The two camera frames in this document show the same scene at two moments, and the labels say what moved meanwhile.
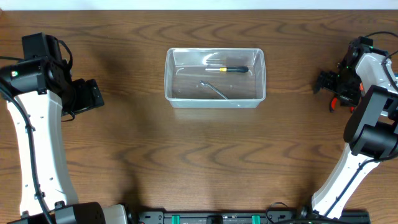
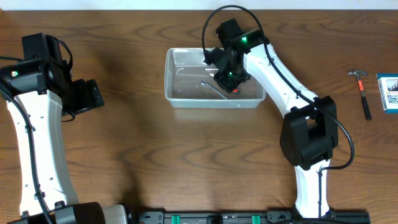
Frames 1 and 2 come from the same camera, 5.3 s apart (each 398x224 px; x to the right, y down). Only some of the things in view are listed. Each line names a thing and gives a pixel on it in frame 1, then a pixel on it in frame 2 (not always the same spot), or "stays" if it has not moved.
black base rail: (242, 217) stays
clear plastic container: (210, 78) stays
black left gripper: (90, 96) stays
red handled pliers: (334, 101) → (236, 91)
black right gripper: (328, 83) → (230, 81)
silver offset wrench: (205, 83) stays
